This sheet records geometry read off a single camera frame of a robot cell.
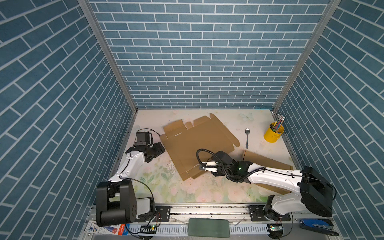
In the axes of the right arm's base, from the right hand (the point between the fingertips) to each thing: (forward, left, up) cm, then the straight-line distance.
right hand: (210, 158), depth 84 cm
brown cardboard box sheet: (+5, -35, -9) cm, 36 cm away
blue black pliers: (-26, -53, -9) cm, 60 cm away
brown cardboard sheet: (+14, +14, -11) cm, 22 cm away
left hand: (+4, +30, -1) cm, 30 cm away
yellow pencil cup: (+21, -40, -4) cm, 45 cm away
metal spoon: (+28, -26, -10) cm, 39 cm away
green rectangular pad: (-31, -1, -10) cm, 33 cm away
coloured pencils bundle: (+26, -43, +5) cm, 51 cm away
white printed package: (-36, +40, -7) cm, 54 cm away
